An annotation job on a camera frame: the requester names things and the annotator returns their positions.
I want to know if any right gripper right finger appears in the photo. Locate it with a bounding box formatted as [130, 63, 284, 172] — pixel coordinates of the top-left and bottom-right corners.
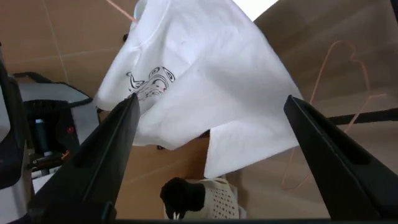
[283, 95, 398, 220]

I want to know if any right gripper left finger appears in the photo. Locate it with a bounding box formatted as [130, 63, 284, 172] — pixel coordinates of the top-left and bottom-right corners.
[27, 92, 141, 220]

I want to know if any white printed t-shirt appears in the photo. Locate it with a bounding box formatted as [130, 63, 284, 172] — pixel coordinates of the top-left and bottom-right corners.
[93, 0, 304, 179]

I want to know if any pink clothes hanger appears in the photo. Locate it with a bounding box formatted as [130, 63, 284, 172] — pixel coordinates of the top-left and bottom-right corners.
[281, 39, 388, 192]
[105, 0, 138, 23]

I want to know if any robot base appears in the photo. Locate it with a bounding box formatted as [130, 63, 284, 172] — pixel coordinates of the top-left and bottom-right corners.
[0, 40, 101, 224]

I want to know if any black clothes rack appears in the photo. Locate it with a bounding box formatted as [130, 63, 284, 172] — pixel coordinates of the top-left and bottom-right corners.
[326, 107, 398, 126]

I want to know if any white laundry basket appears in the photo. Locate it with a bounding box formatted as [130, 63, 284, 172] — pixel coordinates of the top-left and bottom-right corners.
[163, 177, 248, 220]

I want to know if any black garment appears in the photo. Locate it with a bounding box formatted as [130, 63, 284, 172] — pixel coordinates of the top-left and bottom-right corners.
[159, 177, 206, 220]

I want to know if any window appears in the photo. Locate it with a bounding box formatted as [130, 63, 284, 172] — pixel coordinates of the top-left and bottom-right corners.
[231, 0, 280, 22]

